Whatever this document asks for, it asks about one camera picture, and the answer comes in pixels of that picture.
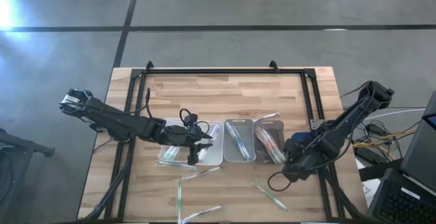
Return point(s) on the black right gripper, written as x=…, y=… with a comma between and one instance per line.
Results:
x=301, y=159

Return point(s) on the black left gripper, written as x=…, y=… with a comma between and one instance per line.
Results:
x=180, y=135

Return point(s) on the purple toothbrush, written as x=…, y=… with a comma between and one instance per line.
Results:
x=267, y=116
x=201, y=213
x=215, y=131
x=201, y=173
x=203, y=155

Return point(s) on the blue toothbrush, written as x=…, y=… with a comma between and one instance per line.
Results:
x=235, y=139
x=243, y=150
x=231, y=130
x=239, y=144
x=175, y=165

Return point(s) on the green toothbrush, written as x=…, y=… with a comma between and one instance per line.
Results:
x=173, y=152
x=169, y=155
x=269, y=195
x=178, y=200

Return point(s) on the pile of toothbrushes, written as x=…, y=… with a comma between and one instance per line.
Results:
x=247, y=156

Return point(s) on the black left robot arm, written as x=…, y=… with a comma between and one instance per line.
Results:
x=116, y=122

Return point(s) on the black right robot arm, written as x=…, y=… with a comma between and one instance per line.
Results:
x=347, y=122

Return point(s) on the white plastic bin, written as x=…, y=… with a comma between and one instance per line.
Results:
x=218, y=154

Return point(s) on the smoky brown plastic bin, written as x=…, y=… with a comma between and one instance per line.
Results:
x=281, y=128

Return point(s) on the clear plastic bin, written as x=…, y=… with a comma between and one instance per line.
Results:
x=163, y=150

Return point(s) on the grey plastic bin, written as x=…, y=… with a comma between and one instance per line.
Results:
x=248, y=130

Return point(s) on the black power brick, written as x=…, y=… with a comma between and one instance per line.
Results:
x=366, y=155

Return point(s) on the white paper sheet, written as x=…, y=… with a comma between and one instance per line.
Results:
x=371, y=188

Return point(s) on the black power adapter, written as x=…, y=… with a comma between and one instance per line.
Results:
x=376, y=128

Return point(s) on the black laptop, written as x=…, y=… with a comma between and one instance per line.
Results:
x=402, y=207

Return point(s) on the dark grey monitor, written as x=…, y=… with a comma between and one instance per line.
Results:
x=420, y=149

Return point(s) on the black metal stand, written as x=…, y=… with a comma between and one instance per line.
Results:
x=27, y=145

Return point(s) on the black aluminium table frame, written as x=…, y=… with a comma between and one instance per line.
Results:
x=221, y=71

